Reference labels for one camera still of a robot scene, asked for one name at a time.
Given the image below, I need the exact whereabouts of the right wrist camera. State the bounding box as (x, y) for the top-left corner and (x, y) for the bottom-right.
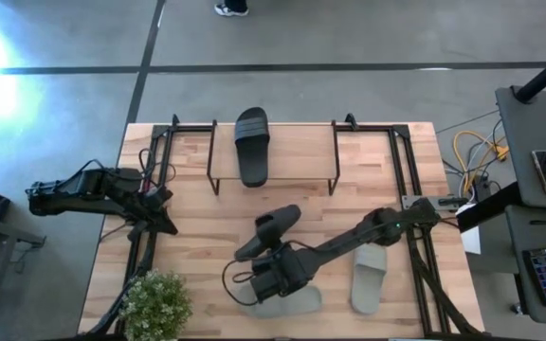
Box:
(252, 264), (279, 281)

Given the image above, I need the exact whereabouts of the black rubber slide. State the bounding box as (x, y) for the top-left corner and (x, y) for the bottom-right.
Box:
(233, 204), (302, 262)
(233, 106), (272, 188)

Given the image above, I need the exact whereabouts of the person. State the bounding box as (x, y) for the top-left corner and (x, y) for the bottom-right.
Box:
(213, 0), (250, 18)

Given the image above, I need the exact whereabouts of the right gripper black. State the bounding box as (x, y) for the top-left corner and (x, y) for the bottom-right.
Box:
(248, 242), (301, 305)

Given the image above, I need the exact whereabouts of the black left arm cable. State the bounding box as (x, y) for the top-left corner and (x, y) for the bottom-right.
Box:
(137, 147), (178, 187)

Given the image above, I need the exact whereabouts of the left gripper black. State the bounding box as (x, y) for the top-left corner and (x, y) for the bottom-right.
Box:
(127, 185), (179, 234)

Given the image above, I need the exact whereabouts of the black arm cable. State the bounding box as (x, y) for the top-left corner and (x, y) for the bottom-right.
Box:
(137, 147), (178, 187)
(221, 258), (261, 307)

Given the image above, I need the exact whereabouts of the small green potted plant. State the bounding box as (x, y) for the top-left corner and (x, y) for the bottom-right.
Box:
(118, 269), (193, 341)

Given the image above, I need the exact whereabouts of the black diagonal bar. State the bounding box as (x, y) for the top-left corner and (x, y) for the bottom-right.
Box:
(456, 155), (546, 233)

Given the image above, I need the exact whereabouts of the black metal table frame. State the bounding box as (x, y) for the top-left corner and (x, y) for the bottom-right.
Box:
(85, 113), (481, 340)

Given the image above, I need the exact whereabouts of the grey rubber slide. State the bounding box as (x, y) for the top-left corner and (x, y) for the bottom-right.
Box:
(238, 283), (324, 320)
(350, 242), (389, 316)

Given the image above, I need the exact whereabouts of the grey keyboard tray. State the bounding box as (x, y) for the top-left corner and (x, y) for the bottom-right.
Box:
(504, 206), (546, 328)

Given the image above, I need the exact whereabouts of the black power strip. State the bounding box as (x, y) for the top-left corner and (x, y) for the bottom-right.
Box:
(470, 172), (495, 203)

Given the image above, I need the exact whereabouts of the black round pole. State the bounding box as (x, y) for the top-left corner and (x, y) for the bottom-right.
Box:
(513, 43), (546, 104)

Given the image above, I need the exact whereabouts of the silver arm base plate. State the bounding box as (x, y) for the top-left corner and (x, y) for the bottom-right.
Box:
(400, 193), (469, 212)

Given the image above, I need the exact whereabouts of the white box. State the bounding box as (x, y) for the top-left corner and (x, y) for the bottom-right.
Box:
(455, 202), (482, 256)

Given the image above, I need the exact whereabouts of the yellow cable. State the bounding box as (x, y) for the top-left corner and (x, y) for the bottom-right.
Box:
(451, 130), (510, 195)

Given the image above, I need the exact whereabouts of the wooden shelf with black legs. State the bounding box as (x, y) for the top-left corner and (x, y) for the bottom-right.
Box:
(205, 118), (341, 197)

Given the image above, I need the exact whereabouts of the grey desk top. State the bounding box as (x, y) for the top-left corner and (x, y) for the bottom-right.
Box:
(494, 84), (546, 212)

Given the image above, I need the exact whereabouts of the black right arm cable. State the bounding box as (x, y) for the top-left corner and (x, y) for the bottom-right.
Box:
(221, 258), (261, 307)

